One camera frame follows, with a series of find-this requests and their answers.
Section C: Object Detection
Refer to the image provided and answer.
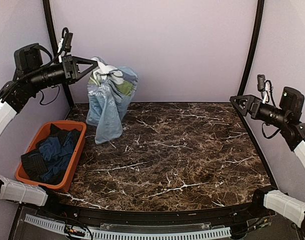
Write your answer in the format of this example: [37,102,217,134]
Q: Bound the dark clothes in bin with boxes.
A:
[21,124,81,185]

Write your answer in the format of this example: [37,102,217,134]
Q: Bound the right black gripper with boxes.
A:
[230,94,290,128]

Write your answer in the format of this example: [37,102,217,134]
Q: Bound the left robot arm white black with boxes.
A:
[0,43,98,218]

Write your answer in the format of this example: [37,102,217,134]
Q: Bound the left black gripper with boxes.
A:
[27,53,99,91]

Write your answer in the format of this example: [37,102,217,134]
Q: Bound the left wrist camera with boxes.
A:
[58,27,73,55]

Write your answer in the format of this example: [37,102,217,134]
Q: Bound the black left frame post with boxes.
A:
[42,0,75,109]

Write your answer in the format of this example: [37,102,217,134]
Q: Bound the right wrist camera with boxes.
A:
[257,74,270,104]

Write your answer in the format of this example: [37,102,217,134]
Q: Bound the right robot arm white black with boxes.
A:
[229,86,305,229]

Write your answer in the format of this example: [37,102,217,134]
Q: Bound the light blue printed t-shirt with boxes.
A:
[86,56,138,145]

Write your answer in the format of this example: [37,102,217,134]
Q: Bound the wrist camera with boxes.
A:
[257,74,270,104]
[58,27,73,55]

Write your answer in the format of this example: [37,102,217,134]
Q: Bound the black front table rail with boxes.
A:
[15,202,276,229]

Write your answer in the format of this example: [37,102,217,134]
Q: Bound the white slotted cable duct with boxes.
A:
[24,214,232,240]

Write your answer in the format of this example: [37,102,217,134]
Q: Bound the black frame post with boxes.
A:
[42,0,75,109]
[236,0,265,97]

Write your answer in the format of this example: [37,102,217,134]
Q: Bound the black right frame post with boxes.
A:
[236,0,265,97]

